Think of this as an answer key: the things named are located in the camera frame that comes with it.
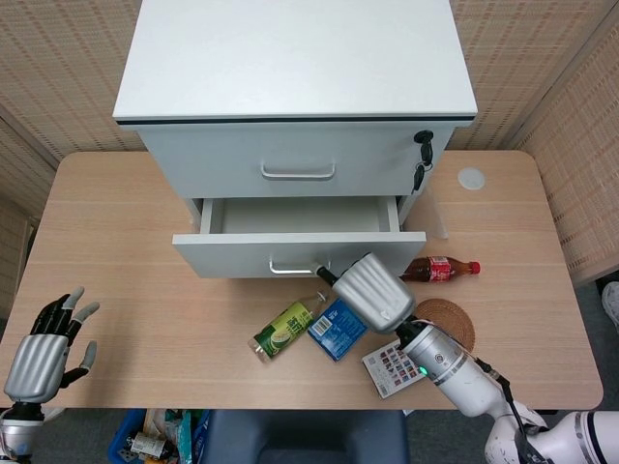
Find black keys in lock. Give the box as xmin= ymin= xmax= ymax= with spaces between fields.
xmin=410 ymin=130 xmax=436 ymax=195

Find silver drawer handle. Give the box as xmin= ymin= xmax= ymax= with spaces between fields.
xmin=259 ymin=161 xmax=337 ymax=181
xmin=268 ymin=258 xmax=335 ymax=276

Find white round cable grommet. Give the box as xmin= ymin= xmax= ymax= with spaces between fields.
xmin=457 ymin=166 xmax=486 ymax=190

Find green snack packet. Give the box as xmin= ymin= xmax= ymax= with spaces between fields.
xmin=163 ymin=409 xmax=195 ymax=464

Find red label cola bottle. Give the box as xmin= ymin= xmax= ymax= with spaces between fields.
xmin=398 ymin=255 xmax=482 ymax=283

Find blue plastic storage bin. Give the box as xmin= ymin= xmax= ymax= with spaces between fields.
xmin=106 ymin=409 xmax=214 ymax=464

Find white box with picture grid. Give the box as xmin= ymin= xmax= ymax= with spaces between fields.
xmin=361 ymin=337 xmax=427 ymax=400

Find white drawer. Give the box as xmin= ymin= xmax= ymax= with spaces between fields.
xmin=136 ymin=123 xmax=456 ymax=199
xmin=172 ymin=195 xmax=427 ymax=281

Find silver top drawer handle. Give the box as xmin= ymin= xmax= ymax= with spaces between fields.
xmin=259 ymin=161 xmax=337 ymax=181

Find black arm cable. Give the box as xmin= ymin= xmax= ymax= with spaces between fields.
xmin=476 ymin=357 xmax=533 ymax=464

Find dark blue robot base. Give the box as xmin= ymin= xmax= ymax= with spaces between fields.
xmin=195 ymin=409 xmax=410 ymax=464

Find white three-drawer cabinet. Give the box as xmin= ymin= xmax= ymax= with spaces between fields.
xmin=112 ymin=0 xmax=479 ymax=281

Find white shoe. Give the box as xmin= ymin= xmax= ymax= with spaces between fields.
xmin=602 ymin=282 xmax=619 ymax=334

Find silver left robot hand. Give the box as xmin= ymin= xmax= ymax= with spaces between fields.
xmin=3 ymin=285 xmax=102 ymax=403

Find round woven rattan coaster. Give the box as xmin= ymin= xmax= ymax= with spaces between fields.
xmin=413 ymin=298 xmax=476 ymax=352

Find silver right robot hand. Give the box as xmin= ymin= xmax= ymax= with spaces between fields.
xmin=311 ymin=250 xmax=417 ymax=335

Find blue Oreo cookie box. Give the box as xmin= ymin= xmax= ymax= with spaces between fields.
xmin=307 ymin=297 xmax=371 ymax=363

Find white top drawer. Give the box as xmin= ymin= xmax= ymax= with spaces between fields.
xmin=136 ymin=123 xmax=456 ymax=199

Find green label tea bottle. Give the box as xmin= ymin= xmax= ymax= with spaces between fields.
xmin=248 ymin=290 xmax=330 ymax=364

